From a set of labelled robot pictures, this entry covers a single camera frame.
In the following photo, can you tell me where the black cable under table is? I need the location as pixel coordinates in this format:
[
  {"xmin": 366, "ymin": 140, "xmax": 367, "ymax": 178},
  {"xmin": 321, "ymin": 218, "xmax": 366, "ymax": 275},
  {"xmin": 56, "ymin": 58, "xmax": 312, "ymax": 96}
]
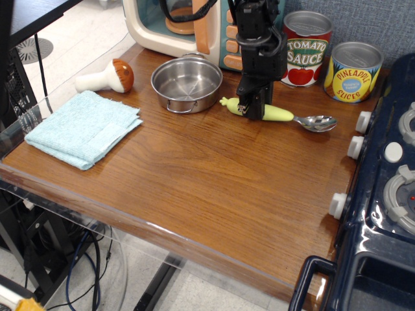
[{"xmin": 48, "ymin": 226, "xmax": 114, "ymax": 311}]

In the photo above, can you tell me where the blue cable under table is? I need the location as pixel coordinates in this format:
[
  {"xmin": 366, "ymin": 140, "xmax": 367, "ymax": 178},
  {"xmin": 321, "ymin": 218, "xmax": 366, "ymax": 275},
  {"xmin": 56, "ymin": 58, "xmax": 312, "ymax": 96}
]
[{"xmin": 65, "ymin": 231, "xmax": 102, "ymax": 311}]

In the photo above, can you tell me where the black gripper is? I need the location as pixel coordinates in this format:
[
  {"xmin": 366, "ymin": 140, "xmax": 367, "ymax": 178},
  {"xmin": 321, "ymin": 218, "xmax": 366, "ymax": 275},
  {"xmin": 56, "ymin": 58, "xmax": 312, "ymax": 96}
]
[{"xmin": 228, "ymin": 1, "xmax": 287, "ymax": 120}]

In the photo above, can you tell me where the toy microwave teal cream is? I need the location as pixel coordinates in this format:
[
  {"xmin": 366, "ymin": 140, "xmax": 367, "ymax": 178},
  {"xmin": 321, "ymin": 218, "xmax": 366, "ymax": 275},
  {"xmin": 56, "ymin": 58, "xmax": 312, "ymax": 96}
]
[{"xmin": 122, "ymin": 0, "xmax": 286, "ymax": 73}]

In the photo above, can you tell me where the pineapple slices can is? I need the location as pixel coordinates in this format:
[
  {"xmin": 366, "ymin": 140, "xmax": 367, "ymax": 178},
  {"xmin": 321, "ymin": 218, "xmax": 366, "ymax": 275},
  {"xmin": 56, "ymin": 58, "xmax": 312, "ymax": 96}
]
[{"xmin": 324, "ymin": 41, "xmax": 384, "ymax": 104}]

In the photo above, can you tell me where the toy mushroom brown cap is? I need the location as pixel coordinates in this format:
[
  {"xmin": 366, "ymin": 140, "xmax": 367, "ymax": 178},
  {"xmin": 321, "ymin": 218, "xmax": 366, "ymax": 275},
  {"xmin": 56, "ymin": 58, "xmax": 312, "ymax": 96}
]
[{"xmin": 75, "ymin": 58, "xmax": 134, "ymax": 93}]

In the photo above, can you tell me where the tomato sauce can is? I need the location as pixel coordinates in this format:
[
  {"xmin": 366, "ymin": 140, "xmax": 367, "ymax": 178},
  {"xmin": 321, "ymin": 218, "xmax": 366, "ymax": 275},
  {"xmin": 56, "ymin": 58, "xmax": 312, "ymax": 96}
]
[{"xmin": 281, "ymin": 10, "xmax": 333, "ymax": 87}]

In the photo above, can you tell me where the orange plate inside microwave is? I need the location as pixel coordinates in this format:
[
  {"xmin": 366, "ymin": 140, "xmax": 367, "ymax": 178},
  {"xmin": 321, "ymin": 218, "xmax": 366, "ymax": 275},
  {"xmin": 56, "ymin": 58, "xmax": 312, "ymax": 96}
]
[{"xmin": 165, "ymin": 6, "xmax": 195, "ymax": 35}]

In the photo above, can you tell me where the black metal frame stand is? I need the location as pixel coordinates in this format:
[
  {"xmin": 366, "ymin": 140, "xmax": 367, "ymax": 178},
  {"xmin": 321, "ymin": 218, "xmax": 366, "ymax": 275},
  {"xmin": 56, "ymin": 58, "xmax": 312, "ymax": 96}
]
[{"xmin": 1, "ymin": 190, "xmax": 89, "ymax": 305}]

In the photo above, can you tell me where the light blue folded towel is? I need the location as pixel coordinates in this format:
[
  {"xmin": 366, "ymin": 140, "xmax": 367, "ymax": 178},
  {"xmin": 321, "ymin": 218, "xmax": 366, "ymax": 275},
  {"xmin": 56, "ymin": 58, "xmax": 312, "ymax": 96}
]
[{"xmin": 25, "ymin": 91, "xmax": 143, "ymax": 170}]

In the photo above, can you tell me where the dark blue toy stove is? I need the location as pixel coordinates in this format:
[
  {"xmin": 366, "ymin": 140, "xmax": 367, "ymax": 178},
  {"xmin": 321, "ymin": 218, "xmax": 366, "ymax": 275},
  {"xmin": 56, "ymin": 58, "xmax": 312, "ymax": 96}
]
[{"xmin": 289, "ymin": 54, "xmax": 414, "ymax": 310}]

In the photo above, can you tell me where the stainless steel pot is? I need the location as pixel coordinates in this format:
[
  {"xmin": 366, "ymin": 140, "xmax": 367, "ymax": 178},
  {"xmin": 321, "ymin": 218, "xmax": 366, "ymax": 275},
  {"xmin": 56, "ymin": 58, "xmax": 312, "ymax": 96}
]
[{"xmin": 150, "ymin": 52, "xmax": 223, "ymax": 114}]

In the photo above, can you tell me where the spoon with green handle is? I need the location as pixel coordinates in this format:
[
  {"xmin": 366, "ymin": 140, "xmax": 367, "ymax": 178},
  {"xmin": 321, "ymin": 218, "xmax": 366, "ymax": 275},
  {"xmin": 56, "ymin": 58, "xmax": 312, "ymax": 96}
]
[{"xmin": 219, "ymin": 97, "xmax": 337, "ymax": 133}]

